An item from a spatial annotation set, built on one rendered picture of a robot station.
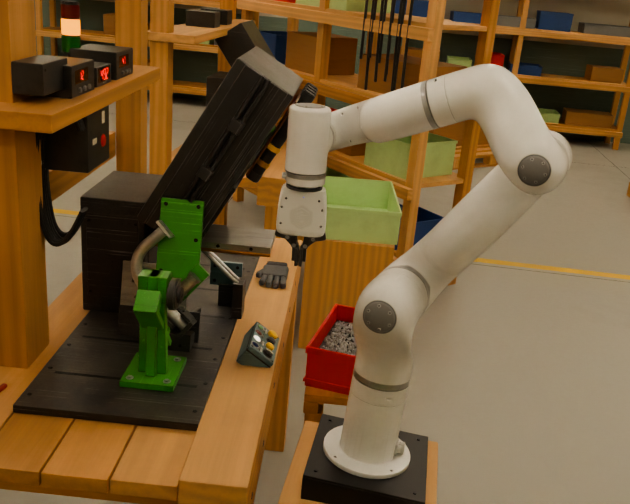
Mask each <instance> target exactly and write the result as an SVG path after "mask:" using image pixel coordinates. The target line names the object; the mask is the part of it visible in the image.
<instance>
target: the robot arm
mask: <svg viewBox="0 0 630 504"><path fill-rule="evenodd" d="M465 120H475V121H476V122H478V124H479V125H480V127H481V128H482V130H483V132H484V134H485V136H486V139H487V141H488V143H489V146H490V148H491V150H492V153H493V155H494V157H495V159H496V161H497V163H498V165H497V166H496V167H495V168H494V169H492V170H491V171H490V172H489V173H488V174H487V175H486V176H485V177H484V178H483V179H482V180H481V181H480V182H479V183H478V184H477V185H476V186H475V187H474V188H473V189H472V190H471V191H470V192H469V193H468V194H467V195H466V196H465V197H464V198H463V199H462V200H461V201H460V202H459V203H458V204H457V205H456V206H455V207H454V208H453V209H452V210H451V211H450V212H449V213H448V214H447V215H446V216H445V217H444V218H443V219H442V220H441V221H440V222H439V223H438V224H437V225H436V226H435V227H434V228H433V229H432V230H431V231H430V232H428V233H427V234H426V235H425V236H424V237H423V238H422V239H421V240H420V241H419V242H417V243H416V244H415V245H414V246H413V247H412V248H410V249H409V250H408V251H407V252H406V253H404V254H403V255H402V256H400V257H399V258H398V259H396V260H395V261H394V262H392V263H391V264H390V265H389V266H388V267H386V268H385V269H384V270H383V271H382V272H381V273H380V274H379V275H378V276H377V277H376V278H374V279H373V280H372V281H371V282H370V283H369V284H368V285H367V286H366V287H365V288H364V290H363V291H362V293H361V294H360V296H359V299H358V301H357V304H356V307H355V311H354V316H353V331H354V336H355V341H356V345H357V353H356V358H355V364H354V369H353V374H352V380H351V385H350V391H349V396H348V401H347V407H346V412H345V417H344V423H343V425H342V426H338V427H336V428H334V429H332V430H330V431H329V432H328V433H327V434H326V436H325V438H324V443H323V450H324V452H325V455H326V456H327V458H328V459H329V460H330V461H331V462H332V463H333V464H334V465H336V466H337V467H338V468H340V469H342V470H343V471H345V472H348V473H350V474H352V475H356V476H359V477H363V478H369V479H387V478H392V477H395V476H398V475H400V474H402V473H403V472H404V471H405V470H406V469H407V468H408V466H409V463H410V452H409V449H408V448H407V446H406V445H405V442H403V441H401V440H400V439H399V438H398V436H399V431H400V426H401V422H402V417H403V412H404V407H405V403H406V398H407V393H408V388H409V384H410V379H411V375H412V370H413V364H414V358H413V355H412V338H413V333H414V329H415V326H416V324H417V322H418V320H419V319H420V317H421V316H422V315H423V313H424V312H425V311H426V310H427V309H428V307H429V306H430V305H431V304H432V303H433V301H434V300H435V299H436V298H437V296H438V295H439V294H440V293H441V292H442V291H443V290H444V289H445V287H446V286H447V285H448V284H449V283H450V282H451V281H452V280H453V279H454V278H456V277H457V276H458V275H459V274H460V273H461V272H462V271H463V270H464V269H466V268H467V267H468V266H469V265H470V264H471V263H472V262H473V261H474V260H476V259H477V258H478V257H479V256H480V255H481V254H482V253H483V252H484V251H486V250H487V249H488V248H489V247H490V246H491V245H492V244H493V243H494V242H495V241H496V240H498V239H499V238H500V237H501V236H502V235H503V234H504V233H505V232H506V231H507V230H508V229H509V228H510V227H511V226H512V225H513V224H514V223H515V222H516V221H517V220H518V219H519V218H520V217H521V216H522V215H523V214H524V213H525V212H526V211H527V210H528V209H529V208H530V207H531V206H532V205H533V204H534V203H535V202H536V201H537V200H538V199H539V198H540V197H541V196H542V195H543V194H546V193H549V192H551V191H553V190H554V189H555V188H557V187H558V186H559V185H560V184H561V182H562V181H563V180H564V178H565V176H566V175H567V173H568V171H569V168H570V166H571V163H572V151H571V147H570V145H569V143H568V141H567V140H566V139H565V137H563V136H562V135H561V134H559V133H557V132H555V131H551V130H549V129H548V127H547V126H546V124H545V122H544V120H543V118H542V116H541V114H540V112H539V110H538V108H537V106H536V104H535V102H534V100H533V99H532V97H531V95H530V94H529V92H528V91H527V89H526V88H525V86H524V85H523V84H522V83H521V81H520V80H519V79H518V78H517V77H516V76H515V75H514V74H512V73H511V72H510V71H509V70H507V69H506V68H504V67H502V66H499V65H495V64H480V65H476V66H472V67H468V68H465V69H462V70H458V71H455V72H452V73H449V74H445V75H442V76H439V77H436V78H433V79H429V80H426V81H423V82H420V83H417V84H413V85H410V86H407V87H404V88H401V89H398V90H395V91H392V92H389V93H386V94H383V95H380V96H377V97H374V98H371V99H368V100H365V101H361V102H358V103H356V104H353V105H350V106H347V107H344V108H341V109H338V110H335V111H333V112H331V109H330V108H329V107H327V106H324V105H321V104H315V103H296V104H292V105H290V106H289V114H288V129H287V144H286V159H285V171H286V172H282V178H284V179H285V180H286V183H285V184H283V186H282V188H281V192H280V197H279V203H278V211H277V221H276V231H275V235H276V236H278V237H281V238H284V239H286V240H287V242H288V243H289V244H290V245H291V247H292V258H291V261H294V266H299V267H302V262H306V251H307V248H308V247H309V246H310V245H311V244H313V243H314V242H315V241H324V240H326V233H325V228H326V215H327V196H326V189H325V187H323V185H325V180H326V168H327V157H328V152H330V151H333V150H337V149H341V148H344V147H349V146H353V145H358V144H363V143H369V142H375V143H383V142H388V141H392V140H396V139H400V138H404V137H407V136H411V135H415V134H419V133H422V132H426V131H430V130H433V129H437V128H440V127H444V126H448V125H451V124H455V123H458V122H462V121H465ZM297 236H303V237H304V240H303V242H302V243H301V245H299V242H298V240H297ZM299 248H300V249H299ZM298 261H299V262H298Z"/></svg>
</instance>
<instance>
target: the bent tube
mask: <svg viewBox="0 0 630 504"><path fill-rule="evenodd" d="M156 223H157V225H158V226H159V227H158V228H157V229H156V230H155V231H153V232H152V233H151V234H150V235H149V236H148V237H146V238H145V239H144V240H143V241H142V242H141V243H140V244H139V245H138V246H137V247H136V249H135V251H134V253H133V255H132V259H131V273H132V277H133V280H134V282H135V284H136V285H137V287H138V275H139V274H140V273H141V271H142V270H143V268H142V264H143V259H144V257H145V255H146V253H147V252H148V251H149V250H150V249H151V248H152V247H154V246H155V245H156V244H157V243H158V242H159V241H161V240H162V239H163V238H164V237H165V236H168V238H172V237H174V236H175V235H174V234H173V233H172V232H171V231H170V229H169V228H168V227H167V226H166V225H165V223H164V222H163V221H162V220H158V221H157V222H156ZM180 315H181V314H180V313H179V312H178V311H177V310H175V311H174V310H169V309H168V308H167V317H168V318H169V319H170V320H171V321H172V322H173V323H174V324H175V325H176V326H177V327H178V328H179V329H180V330H182V329H183V328H184V327H185V326H186V325H187V324H188V323H187V322H186V321H185V320H184V319H183V318H182V317H181V316H180Z"/></svg>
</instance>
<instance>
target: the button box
mask: <svg viewBox="0 0 630 504"><path fill-rule="evenodd" d="M258 324H260V323H259V322H256V323H255V324H254V326H252V327H251V329H250V330H249V331H248V332H247V333H246V334H245V335H244V338H243V341H242V345H241V348H240V351H239V354H238V357H237V360H236V361H237V362H238V363H239V364H241V365H246V366H256V367H266V368H271V366H272V365H273V364H274V359H275V355H276V351H277V346H278V342H279V338H277V339H275V341H276V343H275V344H273V345H274V349H273V350H272V352H273V356H272V357H268V356H267V355H266V354H265V353H264V350H265V349H266V348H267V347H266V344H267V343H268V342H269V341H268V340H267V338H268V337H270V336H269V334H268V332H269V330H268V329H267V328H265V327H264V326H263V325H262V327H263V330H262V329H260V328H259V327H258ZM260 325H261V324H260ZM256 330H259V331H260V332H261V333H262V335H259V334H258V333H257V332H256ZM254 336H258V337H259V338H260V341H257V340H256V339H255V337H254ZM252 342H256V343H257V344H258V346H259V347H255V346H254V345H253V343H252Z"/></svg>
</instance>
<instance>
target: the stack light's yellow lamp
mask: <svg viewBox="0 0 630 504"><path fill-rule="evenodd" d="M61 35H62V36H68V37H80V36H81V35H80V20H73V19H61Z"/></svg>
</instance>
